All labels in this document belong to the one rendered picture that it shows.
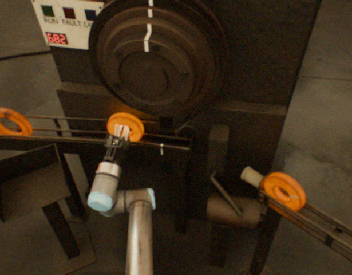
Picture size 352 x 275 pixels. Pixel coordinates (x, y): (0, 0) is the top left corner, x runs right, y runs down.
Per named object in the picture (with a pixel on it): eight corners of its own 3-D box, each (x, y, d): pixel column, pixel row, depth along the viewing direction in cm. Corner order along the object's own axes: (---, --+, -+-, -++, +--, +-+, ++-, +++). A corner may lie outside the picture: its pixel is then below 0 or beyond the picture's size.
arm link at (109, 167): (121, 182, 136) (98, 179, 138) (124, 171, 138) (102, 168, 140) (116, 173, 128) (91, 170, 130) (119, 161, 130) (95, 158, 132)
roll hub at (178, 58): (118, 99, 125) (105, 27, 105) (194, 108, 121) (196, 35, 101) (113, 109, 121) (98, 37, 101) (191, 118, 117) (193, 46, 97)
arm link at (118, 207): (126, 216, 144) (122, 208, 133) (98, 218, 143) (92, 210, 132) (126, 194, 148) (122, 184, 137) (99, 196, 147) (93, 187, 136)
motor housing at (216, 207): (205, 243, 190) (210, 185, 151) (245, 251, 186) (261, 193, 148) (202, 266, 181) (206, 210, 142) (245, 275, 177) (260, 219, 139)
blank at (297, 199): (277, 203, 137) (272, 207, 136) (262, 169, 133) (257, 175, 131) (312, 209, 124) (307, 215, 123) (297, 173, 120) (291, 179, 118)
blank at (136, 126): (105, 111, 145) (102, 116, 143) (139, 112, 142) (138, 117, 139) (114, 137, 156) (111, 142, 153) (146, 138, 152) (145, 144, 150)
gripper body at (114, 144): (125, 134, 135) (117, 161, 130) (129, 144, 143) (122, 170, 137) (106, 132, 137) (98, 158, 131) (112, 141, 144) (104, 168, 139)
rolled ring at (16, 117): (-22, 117, 157) (-17, 113, 160) (10, 145, 168) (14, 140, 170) (6, 107, 149) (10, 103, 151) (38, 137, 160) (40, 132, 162)
